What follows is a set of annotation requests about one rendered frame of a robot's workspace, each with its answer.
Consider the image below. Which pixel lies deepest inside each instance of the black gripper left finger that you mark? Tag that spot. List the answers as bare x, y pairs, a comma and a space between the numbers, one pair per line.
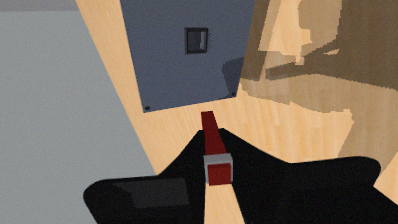
177, 191

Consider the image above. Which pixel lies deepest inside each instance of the dark red square peg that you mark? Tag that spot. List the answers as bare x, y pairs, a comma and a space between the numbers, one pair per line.
218, 164

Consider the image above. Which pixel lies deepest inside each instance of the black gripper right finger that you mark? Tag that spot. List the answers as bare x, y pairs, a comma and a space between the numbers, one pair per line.
263, 184

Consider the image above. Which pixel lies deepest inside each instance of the grey sloped panel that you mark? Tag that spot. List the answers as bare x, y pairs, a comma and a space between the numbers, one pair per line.
186, 52

